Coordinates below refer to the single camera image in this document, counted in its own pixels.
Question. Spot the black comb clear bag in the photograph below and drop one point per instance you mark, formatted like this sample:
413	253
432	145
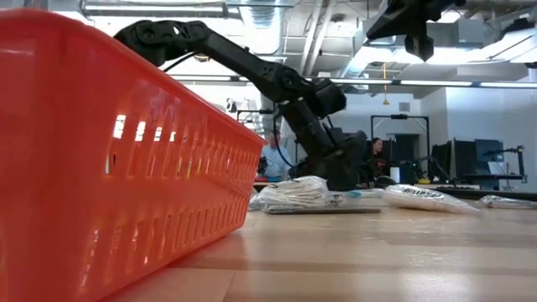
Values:
356	211

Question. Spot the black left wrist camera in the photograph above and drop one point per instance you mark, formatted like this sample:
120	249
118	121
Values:
331	98

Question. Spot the black aluminium table frame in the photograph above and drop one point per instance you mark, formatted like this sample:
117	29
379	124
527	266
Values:
482	194

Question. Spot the black round ceiling fixture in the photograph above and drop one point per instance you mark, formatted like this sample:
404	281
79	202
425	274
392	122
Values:
202	58

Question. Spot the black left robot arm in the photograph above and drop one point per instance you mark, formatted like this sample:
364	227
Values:
235	56

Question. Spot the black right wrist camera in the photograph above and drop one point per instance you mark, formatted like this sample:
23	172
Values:
419	48

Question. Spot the orange plastic slotted basket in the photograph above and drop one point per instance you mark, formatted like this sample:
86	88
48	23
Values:
105	168

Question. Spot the silver nail clipper clear bag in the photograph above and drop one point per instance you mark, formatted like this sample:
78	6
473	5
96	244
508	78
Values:
503	202

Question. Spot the white cup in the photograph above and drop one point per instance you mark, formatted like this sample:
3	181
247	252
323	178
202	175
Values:
395	175

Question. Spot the black background rig frame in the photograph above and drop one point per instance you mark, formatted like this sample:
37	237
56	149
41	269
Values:
251	111
398	116

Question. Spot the blue white toothbrush clear bag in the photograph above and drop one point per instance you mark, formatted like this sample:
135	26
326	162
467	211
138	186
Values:
356	194

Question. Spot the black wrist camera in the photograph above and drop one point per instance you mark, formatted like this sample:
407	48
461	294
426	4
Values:
331	98
419	48

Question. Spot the orange hanging cone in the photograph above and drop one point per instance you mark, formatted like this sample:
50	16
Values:
385	101

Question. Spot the person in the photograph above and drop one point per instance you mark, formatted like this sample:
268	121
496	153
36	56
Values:
274	161
376	161

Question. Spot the cotton pads bag black script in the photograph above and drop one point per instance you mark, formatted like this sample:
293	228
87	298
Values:
293	193
423	199

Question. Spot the black partition screen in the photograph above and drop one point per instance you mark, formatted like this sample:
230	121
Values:
409	151

